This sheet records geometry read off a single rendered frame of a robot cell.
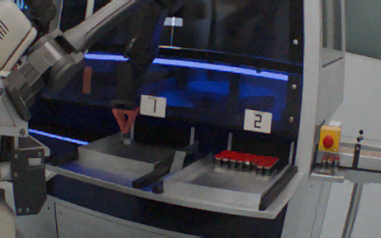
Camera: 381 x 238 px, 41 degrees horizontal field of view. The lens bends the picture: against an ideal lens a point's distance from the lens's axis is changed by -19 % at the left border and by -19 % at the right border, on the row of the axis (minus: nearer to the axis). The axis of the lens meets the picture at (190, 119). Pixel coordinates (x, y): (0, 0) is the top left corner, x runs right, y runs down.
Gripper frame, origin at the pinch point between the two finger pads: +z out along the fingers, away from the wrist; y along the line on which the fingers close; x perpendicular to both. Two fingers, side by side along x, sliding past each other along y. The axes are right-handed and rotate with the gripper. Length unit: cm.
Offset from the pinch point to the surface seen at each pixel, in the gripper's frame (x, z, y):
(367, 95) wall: -127, 62, 462
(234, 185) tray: -33.5, 10.3, -9.8
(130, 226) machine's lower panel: 5.5, 40.3, 17.7
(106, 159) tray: 4.1, 7.7, -7.3
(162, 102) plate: -6.0, -4.7, 17.9
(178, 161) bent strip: -16.4, 6.9, -3.1
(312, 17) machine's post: -54, -37, 12
